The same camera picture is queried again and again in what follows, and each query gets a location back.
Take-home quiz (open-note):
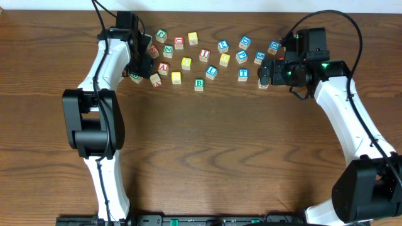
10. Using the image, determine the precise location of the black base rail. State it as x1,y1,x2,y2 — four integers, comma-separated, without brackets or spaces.
55,210,371,226

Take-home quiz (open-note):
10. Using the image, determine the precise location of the blue D left block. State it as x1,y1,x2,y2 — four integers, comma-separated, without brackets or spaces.
239,36,251,50

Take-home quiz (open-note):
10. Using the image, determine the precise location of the yellow S wooden block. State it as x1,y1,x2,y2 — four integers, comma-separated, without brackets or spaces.
171,72,182,85

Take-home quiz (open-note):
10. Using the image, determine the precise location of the yellow top wooden block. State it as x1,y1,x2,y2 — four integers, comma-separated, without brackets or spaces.
188,31,198,45

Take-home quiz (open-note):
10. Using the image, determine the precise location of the green R wooden block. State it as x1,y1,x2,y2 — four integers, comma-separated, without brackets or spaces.
129,73,143,84

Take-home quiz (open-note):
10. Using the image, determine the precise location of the blue 2 wooden block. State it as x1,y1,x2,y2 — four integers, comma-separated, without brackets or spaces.
217,40,229,53

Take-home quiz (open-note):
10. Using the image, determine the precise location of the blue D right block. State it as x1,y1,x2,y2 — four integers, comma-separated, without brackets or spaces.
268,41,281,55

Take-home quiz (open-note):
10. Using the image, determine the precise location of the red E wooden block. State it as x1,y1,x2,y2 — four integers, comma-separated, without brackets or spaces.
148,45,159,58

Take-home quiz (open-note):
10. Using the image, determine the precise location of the blue 5 wooden block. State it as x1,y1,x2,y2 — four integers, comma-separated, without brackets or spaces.
254,51,266,65

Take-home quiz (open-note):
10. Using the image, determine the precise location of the red I wooden block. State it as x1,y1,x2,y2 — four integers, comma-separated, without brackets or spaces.
199,48,210,62

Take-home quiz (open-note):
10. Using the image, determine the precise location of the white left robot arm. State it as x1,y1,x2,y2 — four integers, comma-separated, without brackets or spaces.
62,28,155,225

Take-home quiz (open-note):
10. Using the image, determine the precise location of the blue d block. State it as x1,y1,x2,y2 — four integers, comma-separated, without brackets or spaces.
268,41,281,55
239,36,251,50

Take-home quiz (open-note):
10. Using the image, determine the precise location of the tilted red A block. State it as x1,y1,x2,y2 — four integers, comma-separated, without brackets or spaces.
149,73,162,87

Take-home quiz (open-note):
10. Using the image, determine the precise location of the green Z wooden block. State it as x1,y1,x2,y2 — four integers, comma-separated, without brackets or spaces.
163,45,174,58

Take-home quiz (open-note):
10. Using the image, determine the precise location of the blue P wooden block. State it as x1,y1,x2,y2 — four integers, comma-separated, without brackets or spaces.
236,50,248,64

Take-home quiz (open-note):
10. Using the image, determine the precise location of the yellow o block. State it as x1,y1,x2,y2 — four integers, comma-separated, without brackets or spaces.
219,53,231,67
181,57,192,70

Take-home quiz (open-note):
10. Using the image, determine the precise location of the blue T wooden block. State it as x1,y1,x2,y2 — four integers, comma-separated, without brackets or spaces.
238,68,249,82

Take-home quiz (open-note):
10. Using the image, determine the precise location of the green J wooden block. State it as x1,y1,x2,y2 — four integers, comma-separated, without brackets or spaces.
155,29,168,43

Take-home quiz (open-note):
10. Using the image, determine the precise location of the red U wooden block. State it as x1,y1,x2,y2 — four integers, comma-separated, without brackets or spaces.
174,36,184,50

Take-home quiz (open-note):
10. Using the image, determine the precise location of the green B wooden block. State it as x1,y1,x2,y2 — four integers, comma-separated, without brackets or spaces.
194,78,205,92

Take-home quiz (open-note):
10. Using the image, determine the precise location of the red A upright block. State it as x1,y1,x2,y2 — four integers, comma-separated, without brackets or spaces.
158,62,170,75

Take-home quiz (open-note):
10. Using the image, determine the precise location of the green J lower block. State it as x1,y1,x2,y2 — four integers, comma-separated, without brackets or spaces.
258,78,269,89

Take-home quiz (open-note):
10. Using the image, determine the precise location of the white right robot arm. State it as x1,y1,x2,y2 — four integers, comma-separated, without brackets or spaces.
258,58,401,225

